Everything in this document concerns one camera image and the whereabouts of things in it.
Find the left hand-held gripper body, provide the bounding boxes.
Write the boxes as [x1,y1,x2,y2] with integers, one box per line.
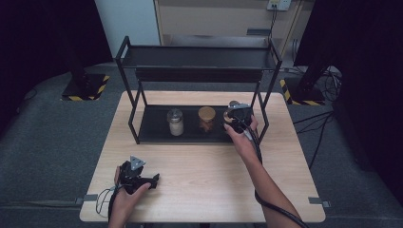
[118,155,152,195]

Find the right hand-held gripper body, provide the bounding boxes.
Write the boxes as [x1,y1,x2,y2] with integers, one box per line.
[227,103,254,134]

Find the wooden-lid jar brown contents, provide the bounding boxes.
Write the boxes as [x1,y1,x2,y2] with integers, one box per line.
[198,105,217,133]

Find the black metal shelf rack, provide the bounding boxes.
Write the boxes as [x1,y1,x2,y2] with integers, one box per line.
[114,35,283,146]

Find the metal-lid glass jar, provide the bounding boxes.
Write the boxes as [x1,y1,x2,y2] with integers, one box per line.
[166,108,185,137]

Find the person's left hand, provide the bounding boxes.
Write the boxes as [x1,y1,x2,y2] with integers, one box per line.
[112,165,152,210]

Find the person's right hand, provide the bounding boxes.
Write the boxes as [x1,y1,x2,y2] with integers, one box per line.
[223,115,259,160]

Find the black stand with striped base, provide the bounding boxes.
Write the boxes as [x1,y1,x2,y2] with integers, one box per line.
[279,58,331,106]
[61,56,111,102]

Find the beige cabinet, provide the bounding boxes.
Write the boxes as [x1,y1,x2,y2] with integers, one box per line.
[154,0,307,56]

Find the dark curtain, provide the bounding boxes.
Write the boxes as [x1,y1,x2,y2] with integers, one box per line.
[0,0,113,142]
[294,0,403,199]

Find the thick black left gripper cable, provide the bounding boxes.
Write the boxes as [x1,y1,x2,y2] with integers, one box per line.
[107,185,124,223]

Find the thick black gripper cable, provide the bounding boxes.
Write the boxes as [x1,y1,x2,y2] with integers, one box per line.
[107,185,124,223]
[233,116,311,228]

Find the thin grey cable loop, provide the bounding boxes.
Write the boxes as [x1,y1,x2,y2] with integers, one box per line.
[95,186,123,219]

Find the grey metal table bracket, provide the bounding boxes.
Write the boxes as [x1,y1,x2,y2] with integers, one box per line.
[75,194,99,205]
[308,197,332,209]

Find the black floor cables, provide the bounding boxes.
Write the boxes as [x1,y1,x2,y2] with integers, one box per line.
[293,110,335,169]

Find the thick black right gripper cable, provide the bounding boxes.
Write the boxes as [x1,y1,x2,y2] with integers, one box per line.
[233,116,311,228]

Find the tangled black cables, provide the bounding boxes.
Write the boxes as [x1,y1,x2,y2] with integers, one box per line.
[318,66,343,103]

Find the black socket cable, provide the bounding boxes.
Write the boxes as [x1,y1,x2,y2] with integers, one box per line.
[268,5,278,44]

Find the white wall socket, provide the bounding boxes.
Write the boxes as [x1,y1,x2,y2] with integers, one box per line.
[266,0,292,11]

